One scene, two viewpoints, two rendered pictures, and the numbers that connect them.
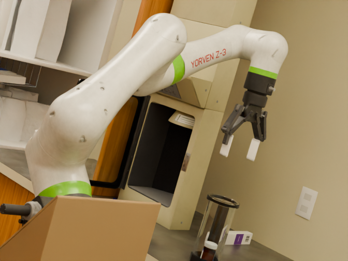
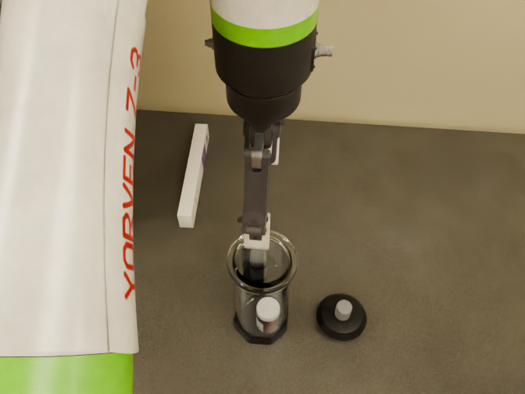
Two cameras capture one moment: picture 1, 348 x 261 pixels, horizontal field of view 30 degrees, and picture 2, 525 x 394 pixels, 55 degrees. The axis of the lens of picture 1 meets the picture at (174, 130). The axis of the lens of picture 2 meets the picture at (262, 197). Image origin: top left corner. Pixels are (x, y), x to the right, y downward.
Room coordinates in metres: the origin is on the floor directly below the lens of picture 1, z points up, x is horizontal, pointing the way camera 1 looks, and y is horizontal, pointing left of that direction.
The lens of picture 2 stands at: (1.75, 0.03, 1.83)
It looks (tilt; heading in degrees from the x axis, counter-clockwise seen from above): 53 degrees down; 321
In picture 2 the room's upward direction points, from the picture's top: straight up
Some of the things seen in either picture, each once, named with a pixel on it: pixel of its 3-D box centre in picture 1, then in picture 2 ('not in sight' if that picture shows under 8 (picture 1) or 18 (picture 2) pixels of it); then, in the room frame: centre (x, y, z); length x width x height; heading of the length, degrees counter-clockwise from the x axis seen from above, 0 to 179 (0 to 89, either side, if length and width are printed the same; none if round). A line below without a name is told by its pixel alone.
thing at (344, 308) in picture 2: not in sight; (341, 313); (1.95, -0.32, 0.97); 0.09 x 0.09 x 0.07
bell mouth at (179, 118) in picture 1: (191, 119); not in sight; (2.53, -0.06, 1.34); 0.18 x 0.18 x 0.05
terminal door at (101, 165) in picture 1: (99, 135); not in sight; (2.47, 0.27, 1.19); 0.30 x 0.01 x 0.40; 129
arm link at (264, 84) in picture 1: (260, 84); (268, 44); (2.05, -0.22, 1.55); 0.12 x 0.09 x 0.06; 45
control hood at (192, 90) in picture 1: (168, 83); not in sight; (2.43, 0.07, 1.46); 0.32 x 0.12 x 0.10; 46
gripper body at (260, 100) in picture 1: (252, 106); (263, 105); (2.05, -0.22, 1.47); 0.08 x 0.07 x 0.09; 135
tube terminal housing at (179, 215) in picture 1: (191, 124); not in sight; (2.56, -0.06, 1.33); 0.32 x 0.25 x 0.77; 46
